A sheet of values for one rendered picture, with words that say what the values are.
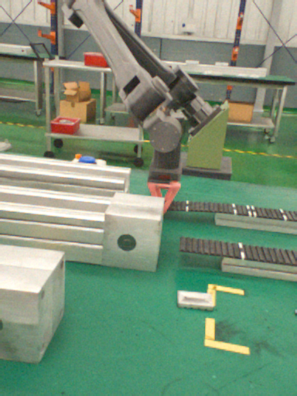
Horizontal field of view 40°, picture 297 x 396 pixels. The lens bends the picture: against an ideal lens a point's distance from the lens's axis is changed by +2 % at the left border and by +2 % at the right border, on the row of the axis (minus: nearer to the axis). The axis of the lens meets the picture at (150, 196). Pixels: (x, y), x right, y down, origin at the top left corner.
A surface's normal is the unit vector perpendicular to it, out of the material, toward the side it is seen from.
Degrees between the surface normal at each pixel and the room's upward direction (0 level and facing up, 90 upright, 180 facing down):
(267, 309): 0
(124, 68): 63
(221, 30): 90
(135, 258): 90
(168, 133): 90
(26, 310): 90
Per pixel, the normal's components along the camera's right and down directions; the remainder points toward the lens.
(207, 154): -0.15, 0.34
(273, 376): 0.08, -0.93
